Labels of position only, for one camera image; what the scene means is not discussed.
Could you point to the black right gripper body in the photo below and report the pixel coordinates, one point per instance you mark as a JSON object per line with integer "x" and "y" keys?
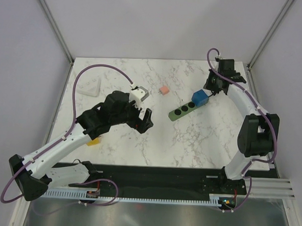
{"x": 212, "y": 83}

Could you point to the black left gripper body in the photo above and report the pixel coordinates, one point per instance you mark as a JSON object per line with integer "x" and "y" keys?
{"x": 133, "y": 114}

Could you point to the blue cube socket adapter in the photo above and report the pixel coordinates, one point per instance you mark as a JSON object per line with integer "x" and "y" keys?
{"x": 200, "y": 98}

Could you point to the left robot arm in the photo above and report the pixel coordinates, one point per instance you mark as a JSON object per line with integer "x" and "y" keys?
{"x": 35, "y": 172}

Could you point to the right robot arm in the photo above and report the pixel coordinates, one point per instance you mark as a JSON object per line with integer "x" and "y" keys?
{"x": 259, "y": 130}

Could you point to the pink plug adapter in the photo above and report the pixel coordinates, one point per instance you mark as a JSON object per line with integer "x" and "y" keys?
{"x": 163, "y": 90}

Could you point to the yellow plug adapter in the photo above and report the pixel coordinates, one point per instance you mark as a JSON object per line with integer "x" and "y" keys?
{"x": 94, "y": 142}

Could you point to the green power strip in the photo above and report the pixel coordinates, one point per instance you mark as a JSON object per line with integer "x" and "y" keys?
{"x": 182, "y": 111}

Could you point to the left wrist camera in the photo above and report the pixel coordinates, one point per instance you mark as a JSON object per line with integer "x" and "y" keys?
{"x": 138, "y": 94}

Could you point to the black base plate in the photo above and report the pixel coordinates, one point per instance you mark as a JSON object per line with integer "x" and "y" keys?
{"x": 163, "y": 182}

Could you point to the white slotted cable duct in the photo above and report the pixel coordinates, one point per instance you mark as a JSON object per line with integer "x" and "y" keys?
{"x": 85, "y": 194}

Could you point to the aluminium frame rail right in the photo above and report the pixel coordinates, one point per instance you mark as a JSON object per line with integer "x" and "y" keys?
{"x": 270, "y": 32}

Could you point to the aluminium frame rail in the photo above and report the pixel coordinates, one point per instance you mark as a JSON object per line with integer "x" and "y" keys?
{"x": 57, "y": 32}
{"x": 270, "y": 32}

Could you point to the aluminium frame rail left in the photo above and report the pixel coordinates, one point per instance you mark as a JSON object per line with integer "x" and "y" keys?
{"x": 57, "y": 32}

